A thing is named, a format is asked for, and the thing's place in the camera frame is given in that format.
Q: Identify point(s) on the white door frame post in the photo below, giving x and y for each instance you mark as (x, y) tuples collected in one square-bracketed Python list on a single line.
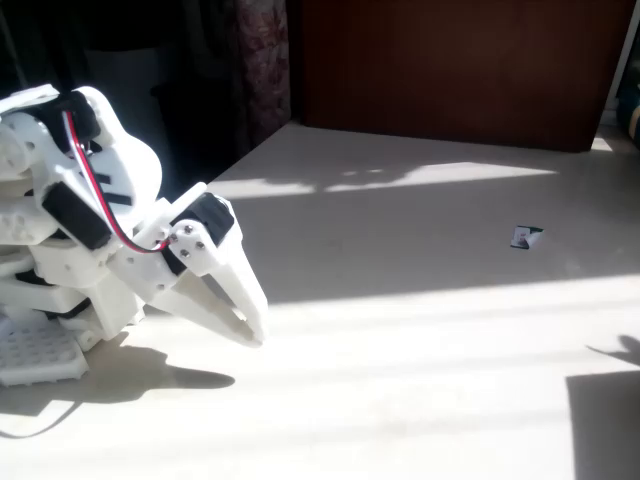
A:
[(625, 50)]

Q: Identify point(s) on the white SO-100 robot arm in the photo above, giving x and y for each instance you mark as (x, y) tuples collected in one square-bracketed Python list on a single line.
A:
[(130, 160)]

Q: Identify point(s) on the white perforated base plate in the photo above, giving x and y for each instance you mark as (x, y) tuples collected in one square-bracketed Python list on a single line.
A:
[(35, 355)]

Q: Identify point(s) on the floral patterned curtain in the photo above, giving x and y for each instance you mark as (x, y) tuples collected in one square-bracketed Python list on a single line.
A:
[(262, 65)]

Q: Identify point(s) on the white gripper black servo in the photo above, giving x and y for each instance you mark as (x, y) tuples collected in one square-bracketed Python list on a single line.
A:
[(196, 250)]

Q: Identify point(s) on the dark brown wooden cabinet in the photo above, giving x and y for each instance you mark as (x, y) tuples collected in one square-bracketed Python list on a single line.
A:
[(450, 70)]

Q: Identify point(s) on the green bordered paper label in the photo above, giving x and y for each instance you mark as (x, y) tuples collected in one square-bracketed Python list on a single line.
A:
[(524, 237)]

